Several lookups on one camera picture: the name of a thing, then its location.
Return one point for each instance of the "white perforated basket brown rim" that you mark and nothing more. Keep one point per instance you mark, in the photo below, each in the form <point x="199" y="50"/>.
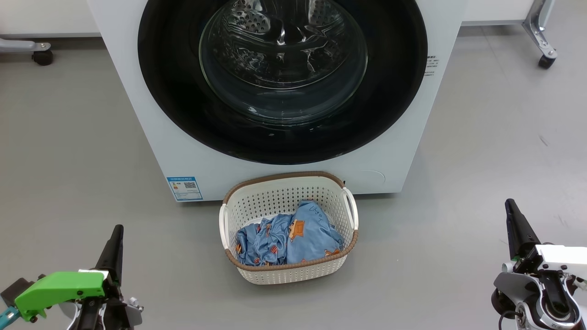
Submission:
<point x="284" y="275"/>

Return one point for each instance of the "glass washing machine door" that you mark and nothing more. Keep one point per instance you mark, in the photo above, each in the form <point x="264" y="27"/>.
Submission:
<point x="174" y="91"/>

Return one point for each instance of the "white front-load washing machine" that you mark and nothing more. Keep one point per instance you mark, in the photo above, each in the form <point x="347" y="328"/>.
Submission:
<point x="137" y="114"/>

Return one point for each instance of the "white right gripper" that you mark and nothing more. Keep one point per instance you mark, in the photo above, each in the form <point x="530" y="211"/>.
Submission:
<point x="562" y="259"/>

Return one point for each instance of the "left cart leg with caster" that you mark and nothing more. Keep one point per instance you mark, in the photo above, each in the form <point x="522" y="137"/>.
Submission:
<point x="27" y="46"/>

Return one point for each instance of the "blue energy label sticker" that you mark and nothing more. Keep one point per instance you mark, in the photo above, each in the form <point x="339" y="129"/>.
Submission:
<point x="183" y="189"/>

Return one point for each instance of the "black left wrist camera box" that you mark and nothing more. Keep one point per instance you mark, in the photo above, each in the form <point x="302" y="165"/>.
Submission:
<point x="16" y="288"/>

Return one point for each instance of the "blue pyjama top with writing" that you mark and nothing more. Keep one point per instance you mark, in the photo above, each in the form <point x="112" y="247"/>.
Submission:
<point x="316" y="233"/>

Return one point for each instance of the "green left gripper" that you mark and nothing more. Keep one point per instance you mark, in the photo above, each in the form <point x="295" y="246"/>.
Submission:
<point x="59" y="286"/>

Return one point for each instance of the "blue printed pyjama trousers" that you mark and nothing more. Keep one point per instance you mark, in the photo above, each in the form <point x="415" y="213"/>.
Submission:
<point x="261" y="243"/>

